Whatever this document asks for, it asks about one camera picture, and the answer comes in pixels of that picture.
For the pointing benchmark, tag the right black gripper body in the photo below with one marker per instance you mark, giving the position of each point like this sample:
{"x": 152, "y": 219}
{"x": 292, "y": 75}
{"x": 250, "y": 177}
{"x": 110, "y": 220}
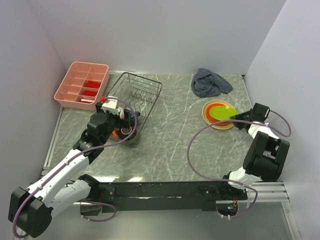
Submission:
{"x": 240, "y": 125}

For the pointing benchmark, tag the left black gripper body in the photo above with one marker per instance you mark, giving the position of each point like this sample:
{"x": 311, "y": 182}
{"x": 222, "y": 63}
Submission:
{"x": 113, "y": 121}

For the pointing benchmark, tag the yellow plate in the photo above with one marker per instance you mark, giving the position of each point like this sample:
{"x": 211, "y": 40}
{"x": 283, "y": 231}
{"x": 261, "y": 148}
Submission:
{"x": 216, "y": 103}

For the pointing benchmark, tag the green plate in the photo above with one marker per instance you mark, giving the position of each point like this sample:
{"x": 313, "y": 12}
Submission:
{"x": 222, "y": 113}

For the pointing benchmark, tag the orange plate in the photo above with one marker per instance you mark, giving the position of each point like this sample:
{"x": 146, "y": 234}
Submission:
{"x": 210, "y": 118}

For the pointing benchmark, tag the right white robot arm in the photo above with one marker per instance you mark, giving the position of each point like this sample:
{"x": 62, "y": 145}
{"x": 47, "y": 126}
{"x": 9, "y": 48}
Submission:
{"x": 265, "y": 158}

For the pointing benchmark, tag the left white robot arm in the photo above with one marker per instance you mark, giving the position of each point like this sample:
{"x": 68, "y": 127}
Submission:
{"x": 32, "y": 209}

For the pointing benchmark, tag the orange ceramic mug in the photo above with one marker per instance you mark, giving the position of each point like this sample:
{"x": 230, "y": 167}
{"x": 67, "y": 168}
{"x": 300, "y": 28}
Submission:
{"x": 114, "y": 135}

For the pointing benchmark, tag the black glazed bowl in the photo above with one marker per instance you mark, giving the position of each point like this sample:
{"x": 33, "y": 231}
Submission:
{"x": 125, "y": 132}

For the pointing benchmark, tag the red patterned white bowl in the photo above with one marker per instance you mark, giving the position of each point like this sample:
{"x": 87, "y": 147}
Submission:
{"x": 121, "y": 113}

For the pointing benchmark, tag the red white item in tray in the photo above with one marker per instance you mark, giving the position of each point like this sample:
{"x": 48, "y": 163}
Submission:
{"x": 87, "y": 101}

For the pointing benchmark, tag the blue ceramic mug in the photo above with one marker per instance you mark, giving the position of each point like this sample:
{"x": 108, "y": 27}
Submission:
{"x": 132, "y": 116}

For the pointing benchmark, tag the pink plastic divided organizer tray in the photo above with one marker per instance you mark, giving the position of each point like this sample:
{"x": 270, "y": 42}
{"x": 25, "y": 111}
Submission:
{"x": 69, "y": 92}

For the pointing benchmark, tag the grey-blue crumpled cloth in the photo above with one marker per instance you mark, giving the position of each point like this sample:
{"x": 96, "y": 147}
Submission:
{"x": 206, "y": 83}

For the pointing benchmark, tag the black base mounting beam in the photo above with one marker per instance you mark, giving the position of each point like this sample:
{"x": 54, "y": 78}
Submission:
{"x": 174, "y": 195}

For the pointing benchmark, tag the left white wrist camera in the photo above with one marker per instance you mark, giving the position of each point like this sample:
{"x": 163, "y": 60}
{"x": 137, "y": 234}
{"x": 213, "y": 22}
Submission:
{"x": 106, "y": 105}

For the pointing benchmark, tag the black wire dish rack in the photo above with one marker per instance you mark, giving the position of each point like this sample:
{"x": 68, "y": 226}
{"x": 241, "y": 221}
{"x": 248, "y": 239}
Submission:
{"x": 140, "y": 92}

